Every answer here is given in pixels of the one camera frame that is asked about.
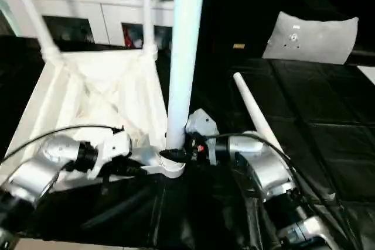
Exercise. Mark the white plastic table top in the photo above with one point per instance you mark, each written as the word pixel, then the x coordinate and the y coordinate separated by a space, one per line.
pixel 88 86

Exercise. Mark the white plastic table leg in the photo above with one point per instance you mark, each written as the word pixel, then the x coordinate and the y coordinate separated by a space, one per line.
pixel 252 106
pixel 147 10
pixel 29 10
pixel 184 39

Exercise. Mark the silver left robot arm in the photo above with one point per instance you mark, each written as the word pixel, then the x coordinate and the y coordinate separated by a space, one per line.
pixel 41 168

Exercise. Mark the small yellow tag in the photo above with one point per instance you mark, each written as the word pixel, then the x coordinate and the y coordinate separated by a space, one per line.
pixel 238 45

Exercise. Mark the black work mat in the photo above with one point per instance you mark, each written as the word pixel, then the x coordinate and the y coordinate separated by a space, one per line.
pixel 328 121

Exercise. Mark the white padded sheet with fitting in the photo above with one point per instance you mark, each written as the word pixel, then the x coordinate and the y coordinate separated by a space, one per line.
pixel 313 39

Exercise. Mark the black cabinet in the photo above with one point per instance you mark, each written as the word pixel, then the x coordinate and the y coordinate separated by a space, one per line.
pixel 246 4

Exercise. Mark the white sideboard cabinet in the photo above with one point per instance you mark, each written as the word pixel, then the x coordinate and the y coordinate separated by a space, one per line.
pixel 76 1

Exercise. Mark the flat white sheet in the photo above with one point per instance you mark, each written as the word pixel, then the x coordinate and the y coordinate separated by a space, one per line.
pixel 368 73

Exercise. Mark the teal glass panel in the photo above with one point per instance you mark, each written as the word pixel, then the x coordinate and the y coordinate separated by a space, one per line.
pixel 9 10

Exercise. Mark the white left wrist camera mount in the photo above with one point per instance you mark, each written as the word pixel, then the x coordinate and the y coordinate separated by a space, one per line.
pixel 114 144

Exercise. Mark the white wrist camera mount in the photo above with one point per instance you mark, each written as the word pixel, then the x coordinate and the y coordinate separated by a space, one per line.
pixel 114 144
pixel 202 124

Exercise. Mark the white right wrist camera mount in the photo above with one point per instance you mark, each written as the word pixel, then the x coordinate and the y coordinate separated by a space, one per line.
pixel 202 124

